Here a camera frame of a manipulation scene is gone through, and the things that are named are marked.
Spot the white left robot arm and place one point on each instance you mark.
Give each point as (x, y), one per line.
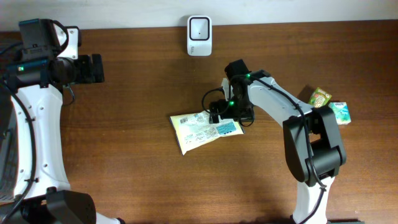
(34, 184)

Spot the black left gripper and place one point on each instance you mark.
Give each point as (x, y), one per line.
(88, 75)

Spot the green snack stick pack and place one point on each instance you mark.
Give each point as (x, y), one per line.
(319, 98)

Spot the green tissue pack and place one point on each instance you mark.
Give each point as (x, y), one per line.
(341, 112)

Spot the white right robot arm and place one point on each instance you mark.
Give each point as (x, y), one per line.
(314, 150)

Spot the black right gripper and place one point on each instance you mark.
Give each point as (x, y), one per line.
(222, 104)

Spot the white chips bag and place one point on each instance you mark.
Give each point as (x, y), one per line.
(194, 130)

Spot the dark grey plastic basket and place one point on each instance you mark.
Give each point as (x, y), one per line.
(9, 151)

